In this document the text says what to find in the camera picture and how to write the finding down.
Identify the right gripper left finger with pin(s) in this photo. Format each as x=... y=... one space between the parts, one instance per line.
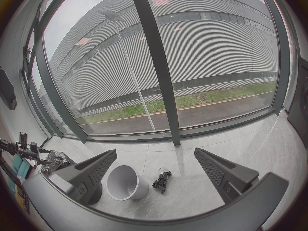
x=96 y=171

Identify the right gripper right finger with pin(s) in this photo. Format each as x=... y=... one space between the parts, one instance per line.
x=223 y=174

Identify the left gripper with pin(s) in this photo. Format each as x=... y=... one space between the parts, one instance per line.
x=33 y=153

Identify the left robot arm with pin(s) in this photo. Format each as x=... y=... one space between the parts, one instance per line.
x=9 y=148

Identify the white trash bin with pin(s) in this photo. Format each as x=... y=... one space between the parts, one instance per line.
x=142 y=185

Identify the crumpled black plastic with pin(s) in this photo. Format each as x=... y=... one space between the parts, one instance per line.
x=162 y=180

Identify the crumpled clear wrapper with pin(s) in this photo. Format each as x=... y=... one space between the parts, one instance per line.
x=164 y=169

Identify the window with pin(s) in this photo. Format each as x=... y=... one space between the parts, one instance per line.
x=156 y=56

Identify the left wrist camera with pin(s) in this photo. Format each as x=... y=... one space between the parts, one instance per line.
x=23 y=141

